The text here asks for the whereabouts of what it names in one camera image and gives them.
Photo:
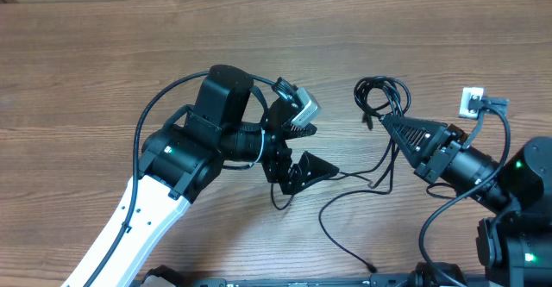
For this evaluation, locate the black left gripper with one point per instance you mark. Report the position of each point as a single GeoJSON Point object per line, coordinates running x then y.
{"type": "Point", "coordinates": [277, 172]}

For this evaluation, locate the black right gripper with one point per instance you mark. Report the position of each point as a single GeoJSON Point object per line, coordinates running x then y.
{"type": "Point", "coordinates": [429, 167]}

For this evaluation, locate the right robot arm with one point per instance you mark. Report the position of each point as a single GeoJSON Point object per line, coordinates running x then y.
{"type": "Point", "coordinates": [515, 245]}

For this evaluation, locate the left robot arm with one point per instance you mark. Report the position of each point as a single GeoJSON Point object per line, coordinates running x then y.
{"type": "Point", "coordinates": [230, 126]}

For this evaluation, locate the black mounting rail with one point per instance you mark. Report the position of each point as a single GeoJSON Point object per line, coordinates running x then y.
{"type": "Point", "coordinates": [165, 276]}

